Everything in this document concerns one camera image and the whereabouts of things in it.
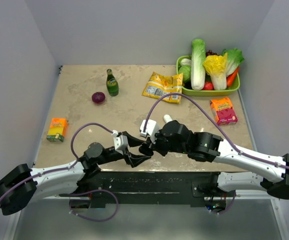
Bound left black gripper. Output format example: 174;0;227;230
96;131;151;167

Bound black earbud charging case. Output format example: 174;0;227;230
138;143;154;157

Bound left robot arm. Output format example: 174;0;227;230
0;132;151;216

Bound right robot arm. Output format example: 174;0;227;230
147;120;289;200

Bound white earbud charging case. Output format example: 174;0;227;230
163;114;173;124

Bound yellow snack bag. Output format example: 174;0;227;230
142;72;183;99

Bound pink orange snack box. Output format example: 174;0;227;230
210;97;238;126

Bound red tomato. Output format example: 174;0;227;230
203;81;214;91

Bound purple red onion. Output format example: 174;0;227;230
91;91;106;105

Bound round green cabbage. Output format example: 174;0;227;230
178;65;191;83

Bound green glass bottle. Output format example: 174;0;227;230
106;69;119;97

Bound napa cabbage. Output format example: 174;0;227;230
190;38;206;91

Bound green plastic basket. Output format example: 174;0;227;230
175;55;241;97

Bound white cauliflower piece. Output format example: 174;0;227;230
180;58;192;66

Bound orange yellow juice carton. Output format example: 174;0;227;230
46;118;69;142

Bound orange carrot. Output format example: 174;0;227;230
226;66;240;88

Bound yellow leaf cabbage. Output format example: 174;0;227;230
203;53;228;91

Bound dark red grapes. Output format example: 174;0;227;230
205;50;218;57

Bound green lettuce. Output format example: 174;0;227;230
222;48;245;77

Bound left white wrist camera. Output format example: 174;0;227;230
111;130;128;155

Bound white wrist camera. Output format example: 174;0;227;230
111;130;128;155
139;119;160;138

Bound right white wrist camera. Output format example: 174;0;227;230
139;119;160;138

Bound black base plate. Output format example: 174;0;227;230
73;171;234;208

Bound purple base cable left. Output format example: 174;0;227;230
68;188;120;222

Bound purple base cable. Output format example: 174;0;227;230
208;192;236;216
68;188;120;222

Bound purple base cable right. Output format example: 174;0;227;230
208;192;236;216

